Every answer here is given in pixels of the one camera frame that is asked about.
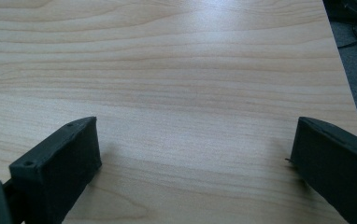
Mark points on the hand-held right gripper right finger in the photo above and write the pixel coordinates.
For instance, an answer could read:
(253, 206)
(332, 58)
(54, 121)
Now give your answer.
(338, 165)

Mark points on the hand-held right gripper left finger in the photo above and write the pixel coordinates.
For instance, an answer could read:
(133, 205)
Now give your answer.
(58, 165)

